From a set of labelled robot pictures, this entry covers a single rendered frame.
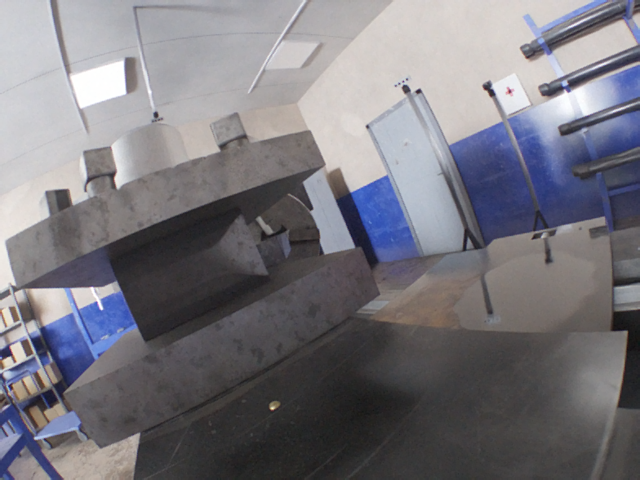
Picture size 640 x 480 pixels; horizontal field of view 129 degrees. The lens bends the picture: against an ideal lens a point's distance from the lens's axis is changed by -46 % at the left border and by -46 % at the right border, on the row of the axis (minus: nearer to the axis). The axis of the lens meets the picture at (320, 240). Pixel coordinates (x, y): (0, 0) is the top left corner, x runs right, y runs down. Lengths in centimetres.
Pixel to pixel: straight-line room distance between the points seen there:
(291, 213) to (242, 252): 55
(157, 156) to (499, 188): 347
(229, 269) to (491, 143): 338
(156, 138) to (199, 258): 9
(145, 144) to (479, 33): 348
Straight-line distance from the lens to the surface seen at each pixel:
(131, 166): 20
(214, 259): 16
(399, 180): 416
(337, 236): 442
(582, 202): 339
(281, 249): 28
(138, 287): 16
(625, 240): 56
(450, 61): 365
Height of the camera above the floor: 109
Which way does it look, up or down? 3 degrees down
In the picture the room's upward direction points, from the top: 23 degrees counter-clockwise
